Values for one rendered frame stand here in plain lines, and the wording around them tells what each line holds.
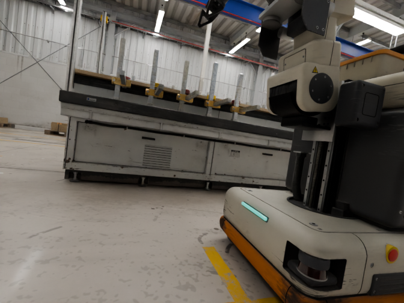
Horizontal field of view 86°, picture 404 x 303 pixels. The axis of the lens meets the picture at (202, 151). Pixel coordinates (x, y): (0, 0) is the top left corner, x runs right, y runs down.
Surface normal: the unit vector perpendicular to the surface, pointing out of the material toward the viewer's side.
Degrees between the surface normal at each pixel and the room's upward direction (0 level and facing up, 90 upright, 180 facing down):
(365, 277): 90
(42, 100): 90
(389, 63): 92
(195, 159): 90
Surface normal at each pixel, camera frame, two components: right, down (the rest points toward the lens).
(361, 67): -0.95, -0.08
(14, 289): 0.14, -0.99
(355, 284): 0.29, 0.09
